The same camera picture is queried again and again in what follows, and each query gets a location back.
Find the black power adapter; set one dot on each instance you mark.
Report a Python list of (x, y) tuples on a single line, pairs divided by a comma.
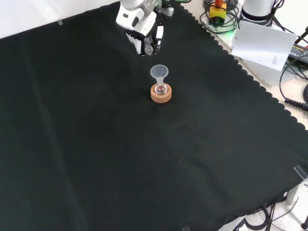
[(299, 51)]

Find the black cloth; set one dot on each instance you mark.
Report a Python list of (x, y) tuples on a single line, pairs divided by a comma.
[(108, 144)]

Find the white cylinder base, black band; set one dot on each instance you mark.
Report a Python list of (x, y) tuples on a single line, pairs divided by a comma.
[(256, 9)]

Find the yellow stop button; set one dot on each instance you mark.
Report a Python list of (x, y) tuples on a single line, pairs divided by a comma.
[(217, 13)]

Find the silver bench leg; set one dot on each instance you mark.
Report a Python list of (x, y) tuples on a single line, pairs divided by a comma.
[(297, 191)]

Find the round-bottom glass flask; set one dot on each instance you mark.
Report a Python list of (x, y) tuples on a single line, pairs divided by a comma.
[(161, 89)]

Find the grey metal fitting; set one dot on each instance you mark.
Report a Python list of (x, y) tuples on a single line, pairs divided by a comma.
[(168, 11)]

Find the clear graduated cylinder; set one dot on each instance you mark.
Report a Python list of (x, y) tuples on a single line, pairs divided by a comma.
[(148, 47)]

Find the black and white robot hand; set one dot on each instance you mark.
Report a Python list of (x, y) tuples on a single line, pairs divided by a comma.
[(134, 20)]

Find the clear tape strip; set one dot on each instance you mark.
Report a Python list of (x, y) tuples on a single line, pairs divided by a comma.
[(186, 228), (301, 172), (60, 22)]

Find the clear plastic funnel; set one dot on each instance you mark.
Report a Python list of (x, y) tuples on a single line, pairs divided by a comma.
[(159, 71)]

